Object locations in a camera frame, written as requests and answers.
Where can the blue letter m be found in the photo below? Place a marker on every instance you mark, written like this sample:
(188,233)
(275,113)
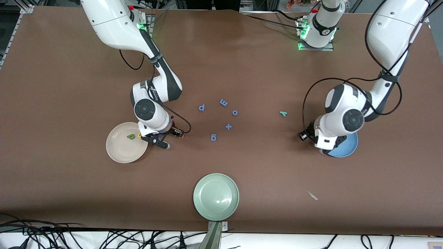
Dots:
(223,102)

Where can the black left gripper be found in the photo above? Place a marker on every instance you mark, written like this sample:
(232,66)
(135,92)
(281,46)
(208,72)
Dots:
(310,132)

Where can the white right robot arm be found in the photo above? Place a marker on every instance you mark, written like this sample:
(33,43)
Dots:
(145,109)

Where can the blue round plate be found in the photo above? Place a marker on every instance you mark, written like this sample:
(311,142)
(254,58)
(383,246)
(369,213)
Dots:
(347,149)

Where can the small grey tape scrap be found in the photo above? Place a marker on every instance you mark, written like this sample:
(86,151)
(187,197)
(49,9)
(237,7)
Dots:
(313,196)

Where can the green round plate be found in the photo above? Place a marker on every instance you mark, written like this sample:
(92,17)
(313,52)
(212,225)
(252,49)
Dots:
(216,197)

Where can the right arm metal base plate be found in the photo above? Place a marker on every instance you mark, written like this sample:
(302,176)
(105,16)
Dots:
(151,24)

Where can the long aluminium frame profile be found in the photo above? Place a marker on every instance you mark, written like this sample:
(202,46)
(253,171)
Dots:
(27,8)

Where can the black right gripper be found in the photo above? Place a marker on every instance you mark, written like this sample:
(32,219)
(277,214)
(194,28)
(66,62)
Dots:
(172,130)

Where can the brown table cover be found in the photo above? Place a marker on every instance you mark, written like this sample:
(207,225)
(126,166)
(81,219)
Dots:
(221,69)

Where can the beige round plate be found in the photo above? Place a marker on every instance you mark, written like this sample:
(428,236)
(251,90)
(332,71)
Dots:
(121,152)

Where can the short aluminium frame profile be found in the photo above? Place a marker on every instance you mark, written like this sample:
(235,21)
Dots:
(425,20)

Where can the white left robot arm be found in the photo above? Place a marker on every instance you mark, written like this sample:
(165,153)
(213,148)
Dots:
(346,117)

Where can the grey metal camera post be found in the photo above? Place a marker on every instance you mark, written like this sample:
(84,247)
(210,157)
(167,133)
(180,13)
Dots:
(214,238)

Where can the orange background object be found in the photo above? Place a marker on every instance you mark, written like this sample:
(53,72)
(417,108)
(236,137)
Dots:
(290,3)

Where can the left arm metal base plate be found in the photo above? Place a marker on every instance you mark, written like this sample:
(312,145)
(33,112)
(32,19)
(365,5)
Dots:
(328,49)

